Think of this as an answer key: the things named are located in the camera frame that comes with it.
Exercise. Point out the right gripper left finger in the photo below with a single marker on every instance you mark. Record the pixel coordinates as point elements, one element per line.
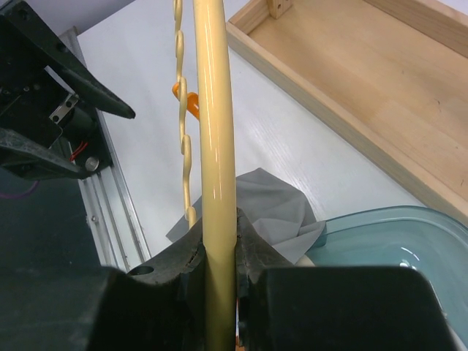
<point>158,305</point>

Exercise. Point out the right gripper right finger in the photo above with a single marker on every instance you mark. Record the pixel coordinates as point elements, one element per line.
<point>285,307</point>

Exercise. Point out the teal plastic bin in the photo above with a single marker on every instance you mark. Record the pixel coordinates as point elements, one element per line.
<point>419,238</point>

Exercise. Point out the plain grey underwear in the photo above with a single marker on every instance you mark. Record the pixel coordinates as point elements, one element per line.
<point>280,213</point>

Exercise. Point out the aluminium mounting rail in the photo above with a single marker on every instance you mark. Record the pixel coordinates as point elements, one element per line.
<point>111,215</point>

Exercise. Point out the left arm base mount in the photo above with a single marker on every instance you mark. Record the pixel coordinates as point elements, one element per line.
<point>83,141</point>

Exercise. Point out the yellow plastic hanger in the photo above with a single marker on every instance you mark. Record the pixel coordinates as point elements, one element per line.
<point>217,155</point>

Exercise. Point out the wooden clothes rack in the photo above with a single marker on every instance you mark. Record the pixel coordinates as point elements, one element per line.
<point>389,77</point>

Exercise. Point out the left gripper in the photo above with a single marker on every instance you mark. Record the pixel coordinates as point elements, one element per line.
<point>41,82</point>

